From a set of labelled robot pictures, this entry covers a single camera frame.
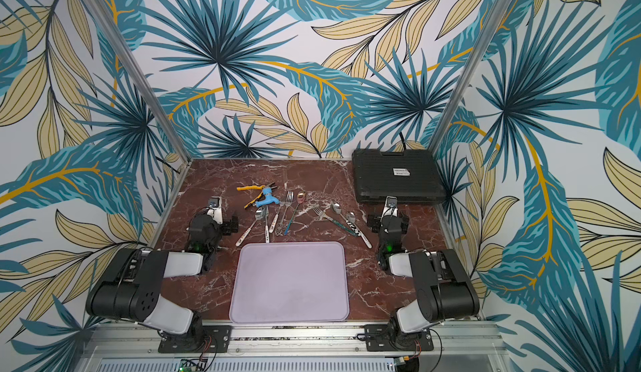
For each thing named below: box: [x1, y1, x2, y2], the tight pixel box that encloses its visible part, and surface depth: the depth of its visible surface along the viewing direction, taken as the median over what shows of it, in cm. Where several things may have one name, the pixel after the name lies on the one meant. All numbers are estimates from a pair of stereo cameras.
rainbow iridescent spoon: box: [283, 191, 307, 237], surface depth 106 cm
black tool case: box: [351, 148, 447, 205], surface depth 106 cm
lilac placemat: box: [228, 241, 350, 323], surface depth 87 cm
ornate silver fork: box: [274, 191, 294, 237], surface depth 105 cm
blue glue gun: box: [255, 187, 281, 208], surface depth 105 cm
